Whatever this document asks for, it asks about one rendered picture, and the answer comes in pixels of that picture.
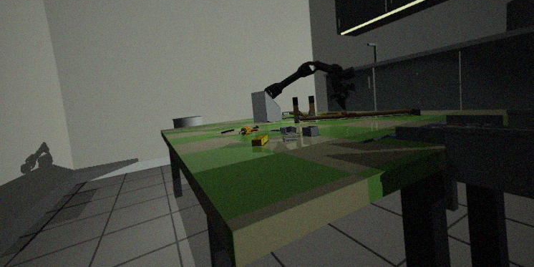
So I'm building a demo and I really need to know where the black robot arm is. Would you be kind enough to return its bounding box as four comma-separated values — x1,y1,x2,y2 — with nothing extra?
264,61,356,99

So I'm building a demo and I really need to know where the yellow rectangular block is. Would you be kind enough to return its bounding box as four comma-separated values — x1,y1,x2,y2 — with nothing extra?
251,135,268,146

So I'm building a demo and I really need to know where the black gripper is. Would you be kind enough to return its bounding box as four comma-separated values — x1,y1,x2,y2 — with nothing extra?
330,82,350,110

